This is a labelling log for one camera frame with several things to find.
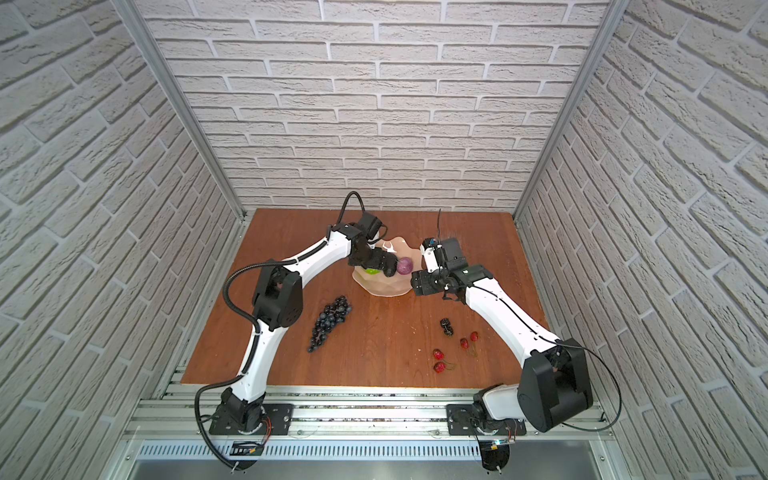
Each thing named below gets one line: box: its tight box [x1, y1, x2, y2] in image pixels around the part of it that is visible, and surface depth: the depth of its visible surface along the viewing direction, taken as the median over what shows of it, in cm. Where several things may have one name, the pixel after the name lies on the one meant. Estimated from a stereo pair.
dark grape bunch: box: [308, 295, 352, 353], surface depth 89 cm
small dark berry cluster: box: [440, 318, 454, 336], surface depth 91 cm
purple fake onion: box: [397, 256, 413, 275], surface depth 100 cm
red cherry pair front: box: [432, 348, 456, 374], surface depth 85 cm
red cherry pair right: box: [460, 331, 479, 349], surface depth 89 cm
